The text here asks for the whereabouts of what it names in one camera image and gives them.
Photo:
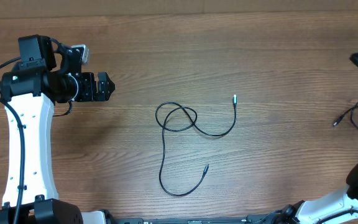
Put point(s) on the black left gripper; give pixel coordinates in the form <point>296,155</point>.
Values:
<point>89,94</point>

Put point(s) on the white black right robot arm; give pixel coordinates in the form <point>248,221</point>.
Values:
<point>337,207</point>

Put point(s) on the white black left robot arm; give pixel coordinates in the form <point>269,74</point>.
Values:
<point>45,73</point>

